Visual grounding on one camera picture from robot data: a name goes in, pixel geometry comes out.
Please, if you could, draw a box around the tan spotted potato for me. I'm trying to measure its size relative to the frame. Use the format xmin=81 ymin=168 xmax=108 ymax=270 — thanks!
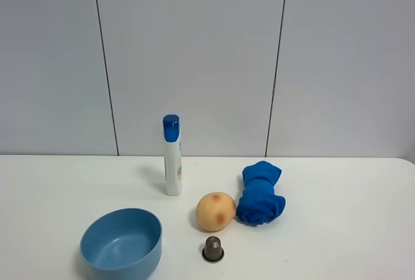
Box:
xmin=195 ymin=192 xmax=237 ymax=231

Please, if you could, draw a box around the white bottle blue cap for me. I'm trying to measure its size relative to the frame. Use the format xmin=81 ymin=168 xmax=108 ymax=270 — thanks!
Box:
xmin=162 ymin=115 xmax=182 ymax=196

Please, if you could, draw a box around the rolled blue towel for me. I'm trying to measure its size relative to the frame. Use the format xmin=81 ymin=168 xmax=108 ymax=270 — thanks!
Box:
xmin=236 ymin=161 xmax=286 ymax=226

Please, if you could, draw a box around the brown coffee capsule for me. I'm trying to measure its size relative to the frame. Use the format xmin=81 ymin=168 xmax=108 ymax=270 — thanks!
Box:
xmin=202 ymin=236 xmax=224 ymax=263

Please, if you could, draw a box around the blue bowl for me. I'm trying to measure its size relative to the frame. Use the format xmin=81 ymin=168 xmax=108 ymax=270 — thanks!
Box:
xmin=80 ymin=208 xmax=163 ymax=279

